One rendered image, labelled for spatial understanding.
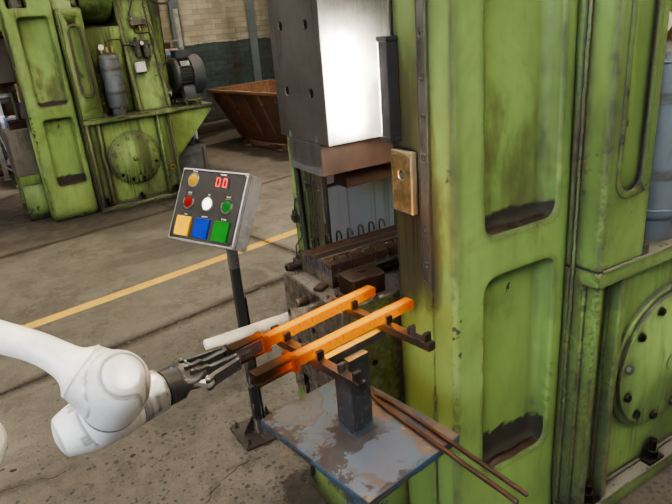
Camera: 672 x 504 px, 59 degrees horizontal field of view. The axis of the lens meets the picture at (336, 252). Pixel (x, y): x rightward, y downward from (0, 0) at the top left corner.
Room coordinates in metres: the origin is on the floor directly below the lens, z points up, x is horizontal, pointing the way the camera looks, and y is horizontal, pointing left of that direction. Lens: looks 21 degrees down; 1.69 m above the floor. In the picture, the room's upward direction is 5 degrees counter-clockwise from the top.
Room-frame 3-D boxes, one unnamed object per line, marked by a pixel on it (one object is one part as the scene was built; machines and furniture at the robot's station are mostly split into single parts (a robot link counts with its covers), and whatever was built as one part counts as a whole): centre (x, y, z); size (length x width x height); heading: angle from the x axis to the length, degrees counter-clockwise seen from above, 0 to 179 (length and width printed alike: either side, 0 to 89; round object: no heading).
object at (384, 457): (1.20, -0.01, 0.75); 0.40 x 0.30 x 0.02; 39
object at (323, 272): (1.88, -0.11, 0.96); 0.42 x 0.20 x 0.09; 119
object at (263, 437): (2.22, 0.41, 0.05); 0.22 x 0.22 x 0.09; 29
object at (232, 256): (2.22, 0.41, 0.54); 0.04 x 0.04 x 1.08; 29
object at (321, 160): (1.88, -0.11, 1.32); 0.42 x 0.20 x 0.10; 119
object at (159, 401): (1.02, 0.39, 1.03); 0.09 x 0.06 x 0.09; 40
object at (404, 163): (1.56, -0.20, 1.27); 0.09 x 0.02 x 0.17; 29
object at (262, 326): (2.03, 0.32, 0.62); 0.44 x 0.05 x 0.05; 119
